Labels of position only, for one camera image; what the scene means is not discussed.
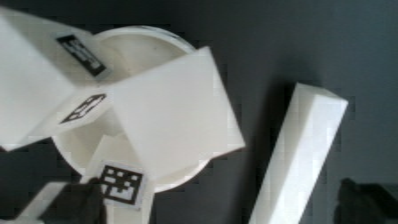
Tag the white stool leg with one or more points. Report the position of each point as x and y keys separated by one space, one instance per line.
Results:
x=51 y=72
x=128 y=191
x=176 y=115

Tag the white round stool seat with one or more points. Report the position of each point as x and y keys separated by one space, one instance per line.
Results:
x=145 y=46

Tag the white right fence bar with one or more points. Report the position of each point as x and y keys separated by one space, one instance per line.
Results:
x=302 y=145

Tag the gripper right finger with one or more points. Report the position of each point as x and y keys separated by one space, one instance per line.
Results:
x=366 y=203

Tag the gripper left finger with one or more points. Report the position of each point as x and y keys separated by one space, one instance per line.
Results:
x=66 y=204

